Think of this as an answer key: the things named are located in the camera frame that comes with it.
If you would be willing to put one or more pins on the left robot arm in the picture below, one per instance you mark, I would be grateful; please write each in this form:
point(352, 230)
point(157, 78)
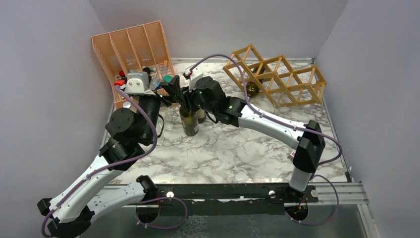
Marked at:
point(133, 135)

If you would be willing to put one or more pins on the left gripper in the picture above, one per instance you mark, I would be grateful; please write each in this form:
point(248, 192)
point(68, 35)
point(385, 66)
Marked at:
point(174, 88)

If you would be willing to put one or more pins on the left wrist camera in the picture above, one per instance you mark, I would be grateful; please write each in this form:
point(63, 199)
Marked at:
point(136, 83)

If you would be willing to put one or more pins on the wooden wine rack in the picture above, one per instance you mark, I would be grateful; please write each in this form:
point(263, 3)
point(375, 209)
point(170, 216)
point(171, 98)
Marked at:
point(284, 85)

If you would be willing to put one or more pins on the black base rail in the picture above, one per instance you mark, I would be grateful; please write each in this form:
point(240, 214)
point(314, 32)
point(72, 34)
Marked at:
point(244, 199)

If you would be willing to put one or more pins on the green wine bottle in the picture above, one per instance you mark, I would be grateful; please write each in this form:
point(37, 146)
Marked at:
point(251, 87)
point(201, 115)
point(189, 122)

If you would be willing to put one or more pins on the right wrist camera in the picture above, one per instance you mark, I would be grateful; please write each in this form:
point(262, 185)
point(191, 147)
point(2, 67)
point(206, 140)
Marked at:
point(193, 74)

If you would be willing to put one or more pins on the clear tall glass bottle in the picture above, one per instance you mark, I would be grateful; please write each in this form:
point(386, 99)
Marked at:
point(167, 120)

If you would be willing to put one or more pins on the orange plastic file organizer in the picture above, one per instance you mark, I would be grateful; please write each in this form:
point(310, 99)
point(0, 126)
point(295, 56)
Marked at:
point(132, 49)

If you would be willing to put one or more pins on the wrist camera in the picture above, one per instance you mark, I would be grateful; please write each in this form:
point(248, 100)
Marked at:
point(193, 74)
point(136, 83)

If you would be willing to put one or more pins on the red black small bottle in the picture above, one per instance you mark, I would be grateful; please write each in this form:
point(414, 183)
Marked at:
point(149, 70)

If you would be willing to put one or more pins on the clear glass bottle silver cap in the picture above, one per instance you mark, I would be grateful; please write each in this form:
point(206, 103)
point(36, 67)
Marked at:
point(127, 105)

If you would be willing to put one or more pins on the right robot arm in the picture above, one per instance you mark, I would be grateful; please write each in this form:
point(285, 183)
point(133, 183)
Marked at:
point(305, 138)

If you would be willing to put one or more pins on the green small box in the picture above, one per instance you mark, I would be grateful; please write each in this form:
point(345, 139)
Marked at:
point(167, 78)

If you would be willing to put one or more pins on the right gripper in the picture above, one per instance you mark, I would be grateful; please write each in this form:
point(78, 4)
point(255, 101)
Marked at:
point(187, 96)

